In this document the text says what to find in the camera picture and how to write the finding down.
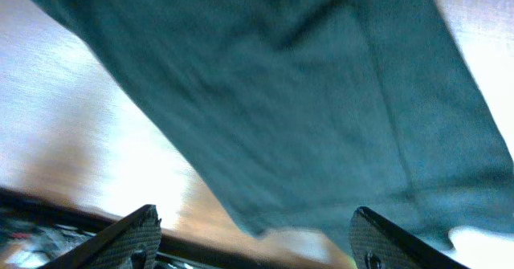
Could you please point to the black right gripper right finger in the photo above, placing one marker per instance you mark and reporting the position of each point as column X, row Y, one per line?
column 377, row 243

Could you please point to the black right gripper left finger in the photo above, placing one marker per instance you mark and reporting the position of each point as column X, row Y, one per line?
column 132, row 242

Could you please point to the dark green Nike t-shirt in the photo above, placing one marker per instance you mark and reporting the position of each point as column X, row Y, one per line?
column 296, row 112

